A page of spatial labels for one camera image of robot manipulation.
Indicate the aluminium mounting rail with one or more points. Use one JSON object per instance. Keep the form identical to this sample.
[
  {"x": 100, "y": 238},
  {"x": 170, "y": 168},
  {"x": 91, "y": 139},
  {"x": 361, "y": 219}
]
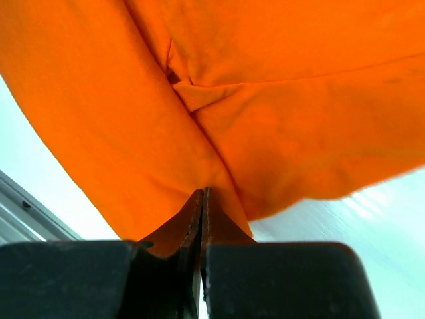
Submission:
[{"x": 23, "y": 218}]

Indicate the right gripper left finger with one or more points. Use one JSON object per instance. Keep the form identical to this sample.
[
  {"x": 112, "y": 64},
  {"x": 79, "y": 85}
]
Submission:
[{"x": 156, "y": 277}]

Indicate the orange t-shirt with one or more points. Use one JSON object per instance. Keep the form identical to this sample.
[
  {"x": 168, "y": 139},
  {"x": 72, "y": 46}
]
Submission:
[{"x": 267, "y": 102}]

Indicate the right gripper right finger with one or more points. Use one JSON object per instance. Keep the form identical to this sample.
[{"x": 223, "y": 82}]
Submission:
[{"x": 243, "y": 278}]

